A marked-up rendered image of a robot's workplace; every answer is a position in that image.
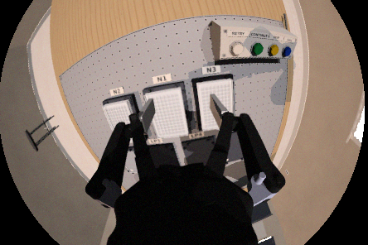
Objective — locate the grey button panel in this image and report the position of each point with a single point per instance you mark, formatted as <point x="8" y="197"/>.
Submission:
<point x="237" y="39"/>

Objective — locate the grey perforated base plate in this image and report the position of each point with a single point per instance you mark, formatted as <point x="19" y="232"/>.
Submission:
<point x="178" y="47"/>

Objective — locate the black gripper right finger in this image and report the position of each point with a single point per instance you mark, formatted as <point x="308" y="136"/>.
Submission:
<point x="265" y="180"/>

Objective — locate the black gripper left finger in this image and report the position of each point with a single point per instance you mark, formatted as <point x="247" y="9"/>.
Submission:
<point x="105" y="185"/>

